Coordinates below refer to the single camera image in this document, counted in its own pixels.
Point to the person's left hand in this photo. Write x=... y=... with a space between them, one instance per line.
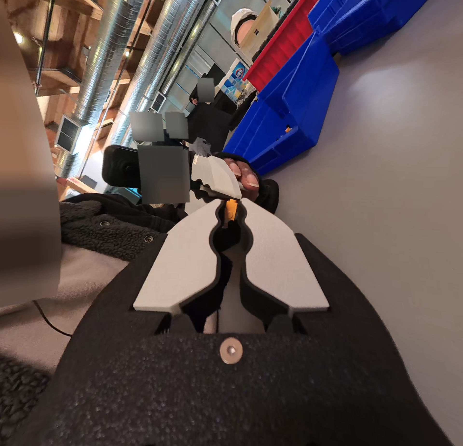
x=247 y=180

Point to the cleaning wipes canister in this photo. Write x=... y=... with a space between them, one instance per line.
x=240 y=75
x=229 y=87

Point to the black earphone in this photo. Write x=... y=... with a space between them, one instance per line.
x=50 y=319

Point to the red plastic bin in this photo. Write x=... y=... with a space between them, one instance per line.
x=282 y=51

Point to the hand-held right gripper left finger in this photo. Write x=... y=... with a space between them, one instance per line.
x=184 y=261

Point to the person's dark fleece jacket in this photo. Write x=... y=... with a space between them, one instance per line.
x=108 y=232

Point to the person's beige hoodie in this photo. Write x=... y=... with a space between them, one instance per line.
x=72 y=283

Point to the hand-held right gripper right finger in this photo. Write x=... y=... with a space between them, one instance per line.
x=282 y=268

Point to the blue plastic bin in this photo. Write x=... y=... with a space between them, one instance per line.
x=307 y=102
x=325 y=15
x=398 y=4

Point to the white hard hat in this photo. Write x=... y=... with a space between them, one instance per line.
x=240 y=17

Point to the orange small lego brick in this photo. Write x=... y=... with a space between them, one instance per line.
x=230 y=210

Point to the silver air duct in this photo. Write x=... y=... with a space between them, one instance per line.
x=170 y=37
x=105 y=55

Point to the person's left forearm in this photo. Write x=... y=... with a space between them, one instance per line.
x=126 y=210

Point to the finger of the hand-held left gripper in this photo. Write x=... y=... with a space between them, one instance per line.
x=202 y=198
x=217 y=174

